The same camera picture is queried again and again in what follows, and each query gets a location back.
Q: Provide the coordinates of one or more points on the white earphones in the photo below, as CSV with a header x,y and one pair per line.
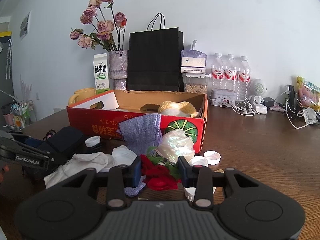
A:
x,y
242,106

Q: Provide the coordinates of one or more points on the yellow pink snack bag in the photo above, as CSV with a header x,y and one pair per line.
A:
x,y
308,92

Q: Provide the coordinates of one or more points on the white sock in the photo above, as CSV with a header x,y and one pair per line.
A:
x,y
85,160

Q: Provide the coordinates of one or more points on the red cardboard box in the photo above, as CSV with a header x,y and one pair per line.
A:
x,y
105,127

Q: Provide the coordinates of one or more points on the purple knit pouch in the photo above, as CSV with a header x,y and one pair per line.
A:
x,y
140,132

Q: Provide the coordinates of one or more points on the purple white vase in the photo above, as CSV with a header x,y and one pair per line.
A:
x,y
117,65

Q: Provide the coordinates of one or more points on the purple white tissue pack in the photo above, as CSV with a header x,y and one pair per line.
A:
x,y
193,58

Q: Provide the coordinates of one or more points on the black green device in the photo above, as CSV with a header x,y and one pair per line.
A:
x,y
292,97

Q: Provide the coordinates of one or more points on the white green milk carton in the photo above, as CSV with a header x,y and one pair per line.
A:
x,y
101,75

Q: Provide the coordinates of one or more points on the small white cap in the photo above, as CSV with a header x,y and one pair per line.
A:
x,y
92,140

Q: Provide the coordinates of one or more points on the yellow white plush toy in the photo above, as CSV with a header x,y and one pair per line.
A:
x,y
175,108

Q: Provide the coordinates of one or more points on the dried purple sprigs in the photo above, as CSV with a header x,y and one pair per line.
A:
x,y
26,90

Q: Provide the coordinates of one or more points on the black power adapter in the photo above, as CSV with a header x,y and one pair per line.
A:
x,y
269,102

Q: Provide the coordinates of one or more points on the red artificial flower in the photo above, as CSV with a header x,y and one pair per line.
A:
x,y
157,177

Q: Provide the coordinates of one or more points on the black pouch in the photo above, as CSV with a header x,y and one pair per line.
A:
x,y
67,137

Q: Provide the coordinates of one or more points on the dried rose bouquet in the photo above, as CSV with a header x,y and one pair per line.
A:
x,y
102,26

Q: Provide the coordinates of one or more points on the white round robot speaker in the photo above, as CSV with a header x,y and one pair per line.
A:
x,y
257,87

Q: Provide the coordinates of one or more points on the white charger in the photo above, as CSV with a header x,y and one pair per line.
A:
x,y
260,108

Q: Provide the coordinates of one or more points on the black paper bag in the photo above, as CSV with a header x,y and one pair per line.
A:
x,y
155,60

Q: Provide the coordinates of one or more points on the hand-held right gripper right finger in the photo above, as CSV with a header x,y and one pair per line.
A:
x,y
181,173

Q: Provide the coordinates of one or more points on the hanging clear umbrella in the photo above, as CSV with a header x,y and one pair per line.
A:
x,y
9,55

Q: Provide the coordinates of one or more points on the white decorated tin box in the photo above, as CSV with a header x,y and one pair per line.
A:
x,y
221,97

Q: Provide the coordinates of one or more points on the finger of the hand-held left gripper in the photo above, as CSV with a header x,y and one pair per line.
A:
x,y
56,159

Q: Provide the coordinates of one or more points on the yellow mug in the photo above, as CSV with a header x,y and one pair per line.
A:
x,y
83,95

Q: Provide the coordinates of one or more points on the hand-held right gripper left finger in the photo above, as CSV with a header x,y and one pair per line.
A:
x,y
136,172

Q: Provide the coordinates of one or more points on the clear water bottle red label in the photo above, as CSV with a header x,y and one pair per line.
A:
x,y
217,72
243,76
230,73

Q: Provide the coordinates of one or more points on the iridescent plastic bag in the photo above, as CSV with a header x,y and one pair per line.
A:
x,y
176,142

